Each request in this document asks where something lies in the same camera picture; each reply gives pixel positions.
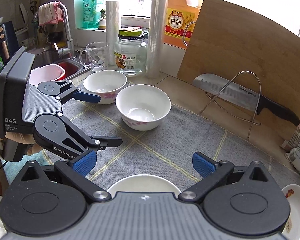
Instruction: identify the white bowl floral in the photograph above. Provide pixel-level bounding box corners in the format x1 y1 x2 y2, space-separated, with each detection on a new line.
83 70 127 105
115 85 171 131

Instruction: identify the white bowl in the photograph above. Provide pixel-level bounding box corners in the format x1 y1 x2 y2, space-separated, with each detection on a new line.
107 174 181 197

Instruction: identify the white plate with fruit print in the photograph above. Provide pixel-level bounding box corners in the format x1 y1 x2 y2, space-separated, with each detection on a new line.
282 184 300 240

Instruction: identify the steel kitchen faucet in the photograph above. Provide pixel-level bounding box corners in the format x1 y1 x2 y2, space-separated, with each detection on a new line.
33 2 75 58

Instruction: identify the gloved left hand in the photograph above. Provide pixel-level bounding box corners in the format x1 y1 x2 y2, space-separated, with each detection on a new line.
0 132 43 159

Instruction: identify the red sink basin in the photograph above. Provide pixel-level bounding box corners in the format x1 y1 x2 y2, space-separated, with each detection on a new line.
56 59 83 80

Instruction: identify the grey checked cloth mat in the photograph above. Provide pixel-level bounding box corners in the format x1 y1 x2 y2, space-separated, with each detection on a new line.
41 80 300 193

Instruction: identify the clear glass mug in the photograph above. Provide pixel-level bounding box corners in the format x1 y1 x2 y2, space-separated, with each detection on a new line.
79 42 109 72

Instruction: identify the pink white plastic basin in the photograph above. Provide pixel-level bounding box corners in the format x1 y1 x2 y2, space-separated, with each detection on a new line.
29 64 65 86

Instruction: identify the glass jar green lid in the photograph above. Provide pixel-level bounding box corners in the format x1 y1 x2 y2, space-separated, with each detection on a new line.
113 27 147 76

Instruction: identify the plastic wrap roll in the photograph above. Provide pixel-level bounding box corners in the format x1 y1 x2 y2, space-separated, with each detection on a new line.
106 1 121 68

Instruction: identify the green dish soap bottle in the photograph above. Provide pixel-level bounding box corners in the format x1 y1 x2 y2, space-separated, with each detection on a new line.
83 0 103 29

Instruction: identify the pink white dishcloth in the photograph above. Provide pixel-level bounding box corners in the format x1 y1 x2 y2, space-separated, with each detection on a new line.
38 1 64 26

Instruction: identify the red white salt bag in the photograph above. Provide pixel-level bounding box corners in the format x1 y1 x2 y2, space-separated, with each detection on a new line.
280 104 300 152

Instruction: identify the clear plastic cup stack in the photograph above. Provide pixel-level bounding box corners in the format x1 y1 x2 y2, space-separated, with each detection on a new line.
146 0 167 79

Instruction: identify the bamboo cutting board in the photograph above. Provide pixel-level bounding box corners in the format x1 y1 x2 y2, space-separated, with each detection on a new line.
176 0 300 140

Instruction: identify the orange cooking wine jug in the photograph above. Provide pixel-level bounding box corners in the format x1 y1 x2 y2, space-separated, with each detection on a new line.
164 0 203 49

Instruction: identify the wire board rack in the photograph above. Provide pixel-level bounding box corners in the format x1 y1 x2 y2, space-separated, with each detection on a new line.
192 70 261 141

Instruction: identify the steel cleaver black handle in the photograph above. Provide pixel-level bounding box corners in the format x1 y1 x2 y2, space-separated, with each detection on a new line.
193 74 300 126

